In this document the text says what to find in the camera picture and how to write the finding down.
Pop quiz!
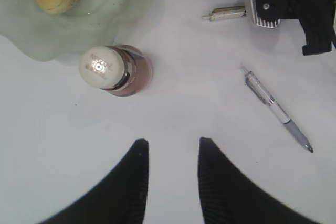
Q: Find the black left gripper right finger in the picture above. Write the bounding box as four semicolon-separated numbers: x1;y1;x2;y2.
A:
198;137;313;223

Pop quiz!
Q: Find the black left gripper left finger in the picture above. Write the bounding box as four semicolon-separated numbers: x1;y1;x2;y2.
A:
44;139;149;223

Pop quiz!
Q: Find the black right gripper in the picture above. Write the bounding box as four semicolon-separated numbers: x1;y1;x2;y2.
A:
276;0;335;56

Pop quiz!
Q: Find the beige retractable pen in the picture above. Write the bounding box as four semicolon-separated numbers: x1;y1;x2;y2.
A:
202;6;246;22

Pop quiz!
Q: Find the grey white retractable pen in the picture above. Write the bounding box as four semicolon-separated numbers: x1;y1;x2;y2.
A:
240;66;314;153

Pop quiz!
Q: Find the brown coffee drink bottle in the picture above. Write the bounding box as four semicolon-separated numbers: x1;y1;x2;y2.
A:
79;45;153;97

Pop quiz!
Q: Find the pale green wavy glass plate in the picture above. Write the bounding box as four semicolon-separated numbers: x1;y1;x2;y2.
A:
1;0;151;61

